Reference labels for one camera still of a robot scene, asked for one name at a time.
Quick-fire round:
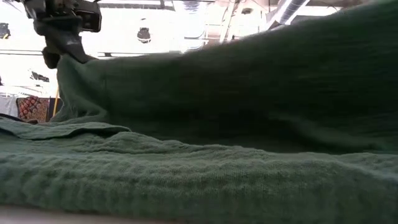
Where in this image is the black panel with yellow stripe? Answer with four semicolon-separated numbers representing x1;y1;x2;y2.
46;86;63;121

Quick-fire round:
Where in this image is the dark green garment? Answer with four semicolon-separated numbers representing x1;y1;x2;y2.
0;0;398;224

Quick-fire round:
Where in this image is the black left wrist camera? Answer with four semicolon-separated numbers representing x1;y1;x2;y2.
74;1;103;34

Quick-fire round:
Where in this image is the red patterned fabric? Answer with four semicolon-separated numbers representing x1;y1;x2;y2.
16;96;50;124

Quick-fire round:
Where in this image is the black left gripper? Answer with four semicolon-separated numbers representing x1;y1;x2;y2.
23;0;95;70

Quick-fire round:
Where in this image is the white hanging cloth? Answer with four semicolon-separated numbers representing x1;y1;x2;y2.
0;95;18;118

